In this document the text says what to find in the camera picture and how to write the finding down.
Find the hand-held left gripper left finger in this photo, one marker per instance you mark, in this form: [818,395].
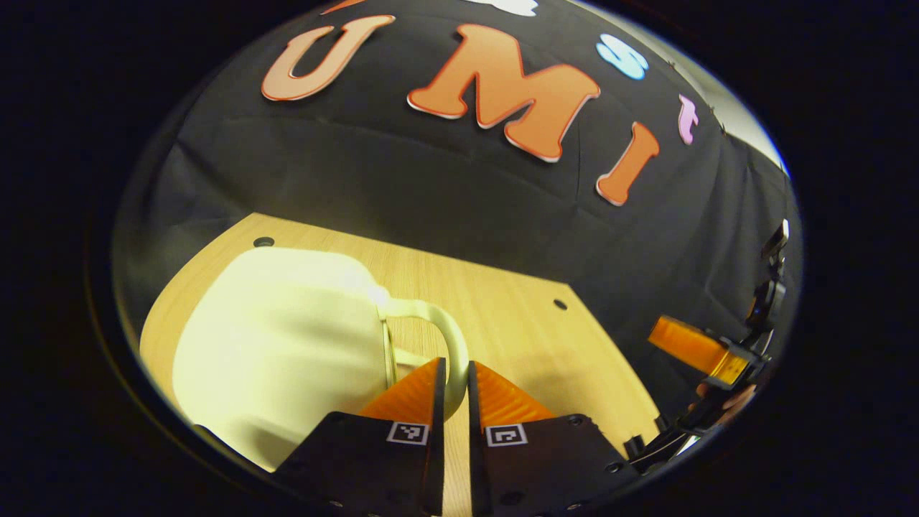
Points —
[436,431]

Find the black backdrop cloth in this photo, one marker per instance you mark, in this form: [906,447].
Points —
[402,187]

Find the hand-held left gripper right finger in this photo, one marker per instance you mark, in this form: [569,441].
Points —
[475,431]

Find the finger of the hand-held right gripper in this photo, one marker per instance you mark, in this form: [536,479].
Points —
[689,345]

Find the pale yellow suitcase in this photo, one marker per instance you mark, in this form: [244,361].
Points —
[287,345]

